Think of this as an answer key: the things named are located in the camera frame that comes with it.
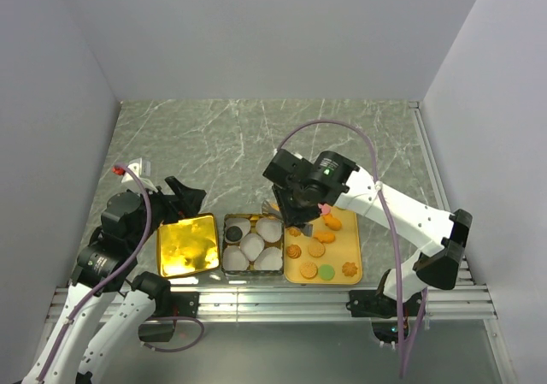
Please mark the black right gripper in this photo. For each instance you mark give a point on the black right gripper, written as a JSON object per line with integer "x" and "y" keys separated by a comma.
{"x": 291, "y": 216}

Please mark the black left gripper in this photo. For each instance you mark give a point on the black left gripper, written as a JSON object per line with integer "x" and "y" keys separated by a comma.
{"x": 188, "y": 200}

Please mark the metal serving tongs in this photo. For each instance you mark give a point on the metal serving tongs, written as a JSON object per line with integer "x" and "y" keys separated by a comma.
{"x": 270, "y": 209}

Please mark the orange fish cookie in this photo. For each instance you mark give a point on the orange fish cookie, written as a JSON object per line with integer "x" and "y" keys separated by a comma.
{"x": 332, "y": 222}
{"x": 325, "y": 237}

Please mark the black sandwich cookie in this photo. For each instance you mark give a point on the black sandwich cookie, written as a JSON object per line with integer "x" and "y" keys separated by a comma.
{"x": 233, "y": 234}

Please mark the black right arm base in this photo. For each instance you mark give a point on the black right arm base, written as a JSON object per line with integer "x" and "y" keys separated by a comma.
{"x": 366, "y": 303}

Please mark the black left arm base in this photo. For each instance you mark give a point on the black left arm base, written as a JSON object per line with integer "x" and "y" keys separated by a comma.
{"x": 178, "y": 304}

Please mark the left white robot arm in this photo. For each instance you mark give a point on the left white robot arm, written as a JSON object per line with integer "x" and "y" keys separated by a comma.
{"x": 80, "y": 345}

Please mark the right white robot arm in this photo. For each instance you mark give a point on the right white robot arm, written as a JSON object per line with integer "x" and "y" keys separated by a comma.
{"x": 439, "y": 236}

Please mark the pink round cookie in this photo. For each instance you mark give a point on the pink round cookie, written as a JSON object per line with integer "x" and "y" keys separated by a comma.
{"x": 325, "y": 209}

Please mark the orange flower cookie middle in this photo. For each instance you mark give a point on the orange flower cookie middle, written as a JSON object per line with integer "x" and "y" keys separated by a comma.
{"x": 294, "y": 231}

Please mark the white paper cup top-right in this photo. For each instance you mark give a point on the white paper cup top-right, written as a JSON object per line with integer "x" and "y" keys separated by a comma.
{"x": 269, "y": 229}

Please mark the gold tin lid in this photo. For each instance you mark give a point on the gold tin lid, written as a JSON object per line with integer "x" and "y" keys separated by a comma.
{"x": 187, "y": 247}

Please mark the swirl butter cookie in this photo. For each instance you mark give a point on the swirl butter cookie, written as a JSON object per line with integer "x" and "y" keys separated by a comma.
{"x": 293, "y": 251}

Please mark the round dotted biscuit middle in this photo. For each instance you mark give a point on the round dotted biscuit middle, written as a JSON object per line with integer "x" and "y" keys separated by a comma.
{"x": 316, "y": 248}

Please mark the round dotted biscuit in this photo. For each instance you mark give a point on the round dotted biscuit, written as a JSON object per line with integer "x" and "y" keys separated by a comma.
{"x": 316, "y": 248}
{"x": 308, "y": 270}

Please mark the white paper cup top-left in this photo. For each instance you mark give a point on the white paper cup top-left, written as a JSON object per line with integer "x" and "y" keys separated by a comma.
{"x": 242, "y": 222}

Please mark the green christmas cookie tin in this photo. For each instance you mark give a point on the green christmas cookie tin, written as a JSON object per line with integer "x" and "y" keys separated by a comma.
{"x": 250, "y": 271}

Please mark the white paper cup centre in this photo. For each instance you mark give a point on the white paper cup centre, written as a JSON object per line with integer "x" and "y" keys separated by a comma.
{"x": 252, "y": 246}

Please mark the white paper cup bottom-right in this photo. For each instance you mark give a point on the white paper cup bottom-right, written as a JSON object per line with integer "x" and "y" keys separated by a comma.
{"x": 270, "y": 259}

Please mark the yellow cookie tray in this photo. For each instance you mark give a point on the yellow cookie tray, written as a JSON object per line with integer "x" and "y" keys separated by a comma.
{"x": 346, "y": 248}

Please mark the white paper cup bottom-left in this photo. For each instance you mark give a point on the white paper cup bottom-left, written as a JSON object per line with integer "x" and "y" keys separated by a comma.
{"x": 233, "y": 259}

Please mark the round dotted biscuit bottom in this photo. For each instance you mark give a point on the round dotted biscuit bottom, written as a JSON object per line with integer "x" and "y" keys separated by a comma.
{"x": 308, "y": 270}

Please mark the green round cookie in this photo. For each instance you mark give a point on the green round cookie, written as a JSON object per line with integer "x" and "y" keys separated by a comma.
{"x": 326, "y": 272}

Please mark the orange flower cookie bottom-right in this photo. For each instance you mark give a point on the orange flower cookie bottom-right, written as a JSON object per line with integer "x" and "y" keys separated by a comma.
{"x": 349, "y": 269}

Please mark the aluminium frame rail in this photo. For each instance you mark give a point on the aluminium frame rail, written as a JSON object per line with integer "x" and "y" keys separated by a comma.
{"x": 239, "y": 303}

